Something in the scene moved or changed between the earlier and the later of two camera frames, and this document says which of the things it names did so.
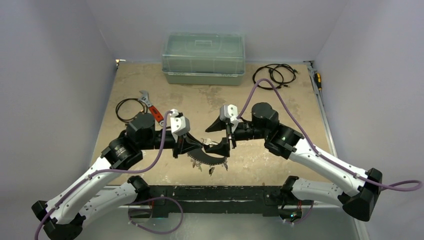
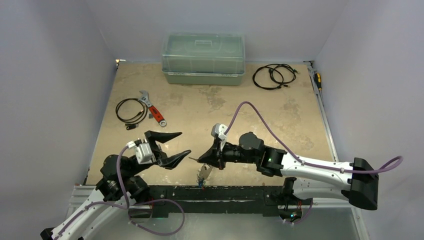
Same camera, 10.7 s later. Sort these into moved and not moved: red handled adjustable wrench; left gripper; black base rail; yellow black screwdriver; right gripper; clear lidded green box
Moved: right gripper; left gripper
Not moved: black base rail; red handled adjustable wrench; clear lidded green box; yellow black screwdriver
